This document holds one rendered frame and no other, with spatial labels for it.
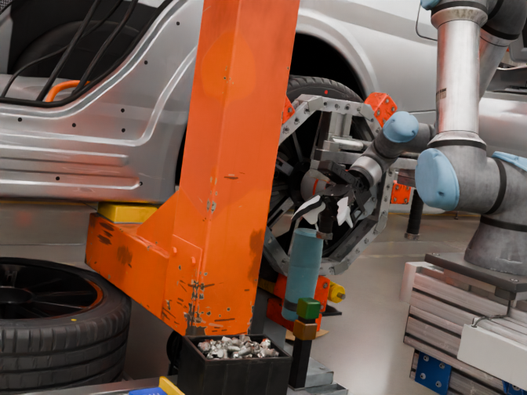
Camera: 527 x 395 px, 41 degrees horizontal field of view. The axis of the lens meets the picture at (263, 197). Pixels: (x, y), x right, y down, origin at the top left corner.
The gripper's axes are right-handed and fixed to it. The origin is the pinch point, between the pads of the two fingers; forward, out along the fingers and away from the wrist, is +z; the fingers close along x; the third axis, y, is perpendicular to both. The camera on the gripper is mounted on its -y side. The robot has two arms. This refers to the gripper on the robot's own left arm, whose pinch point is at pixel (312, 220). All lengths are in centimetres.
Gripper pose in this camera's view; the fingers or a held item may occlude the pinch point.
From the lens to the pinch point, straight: 165.6
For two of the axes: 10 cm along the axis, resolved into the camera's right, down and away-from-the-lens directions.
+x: -6.9, -0.4, 7.2
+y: 4.1, 8.0, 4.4
